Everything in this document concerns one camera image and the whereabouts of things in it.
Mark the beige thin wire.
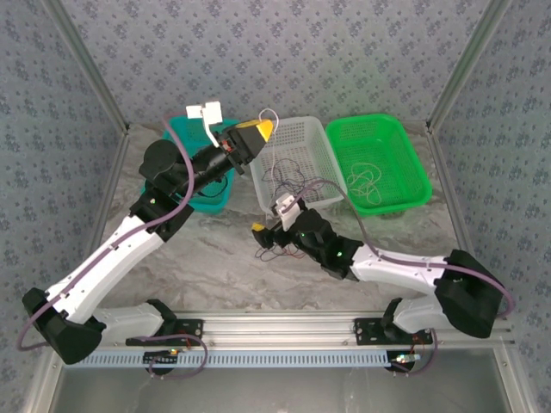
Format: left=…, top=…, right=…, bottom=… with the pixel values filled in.
left=345, top=162, right=384, bottom=206

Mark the white plastic basket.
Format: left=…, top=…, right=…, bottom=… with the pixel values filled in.
left=249, top=115, right=349, bottom=215

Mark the black controller board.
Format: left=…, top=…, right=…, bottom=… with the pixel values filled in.
left=389, top=352, right=422, bottom=372
left=143, top=349, right=182, bottom=366

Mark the white slotted cable duct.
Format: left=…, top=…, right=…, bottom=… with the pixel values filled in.
left=63, top=348, right=417, bottom=369

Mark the marble pattern table cover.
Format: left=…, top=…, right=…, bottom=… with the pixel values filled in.
left=68, top=121, right=490, bottom=316

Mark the aluminium table side rail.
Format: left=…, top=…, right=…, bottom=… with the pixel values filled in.
left=425, top=124, right=492, bottom=311
left=66, top=126, right=132, bottom=317

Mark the dark thin wire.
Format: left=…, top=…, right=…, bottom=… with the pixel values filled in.
left=262, top=158, right=313, bottom=197

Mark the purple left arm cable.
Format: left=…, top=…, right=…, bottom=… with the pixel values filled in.
left=15, top=114, right=208, bottom=380

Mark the aluminium frame leg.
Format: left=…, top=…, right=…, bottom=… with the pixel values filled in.
left=21, top=348, right=66, bottom=413
left=494, top=346, right=537, bottom=413

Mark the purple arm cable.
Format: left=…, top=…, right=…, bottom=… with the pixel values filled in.
left=15, top=114, right=208, bottom=380
left=292, top=179, right=517, bottom=379

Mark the grey metal sheet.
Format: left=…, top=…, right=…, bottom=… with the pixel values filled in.
left=45, top=365, right=516, bottom=413

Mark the teal plastic basket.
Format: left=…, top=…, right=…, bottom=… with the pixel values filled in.
left=144, top=115, right=240, bottom=216

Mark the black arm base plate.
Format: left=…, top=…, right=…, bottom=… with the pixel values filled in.
left=353, top=317, right=434, bottom=347
left=125, top=317, right=205, bottom=347

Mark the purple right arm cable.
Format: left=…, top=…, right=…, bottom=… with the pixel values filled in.
left=292, top=179, right=517, bottom=379

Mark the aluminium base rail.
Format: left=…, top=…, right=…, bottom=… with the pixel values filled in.
left=46, top=310, right=517, bottom=350

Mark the green plastic basket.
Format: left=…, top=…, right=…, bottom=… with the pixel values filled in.
left=325, top=113, right=434, bottom=218

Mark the aluminium upright frame post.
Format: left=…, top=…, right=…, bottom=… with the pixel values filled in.
left=424, top=0, right=514, bottom=133
left=42, top=0, right=131, bottom=135

